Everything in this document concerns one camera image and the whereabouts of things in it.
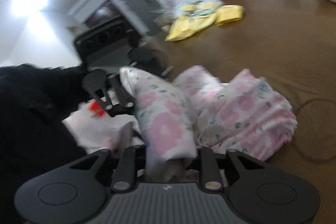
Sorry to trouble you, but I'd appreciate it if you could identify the pink floral ruffled garment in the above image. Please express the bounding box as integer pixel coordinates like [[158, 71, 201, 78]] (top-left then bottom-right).
[[64, 66, 297, 182]]

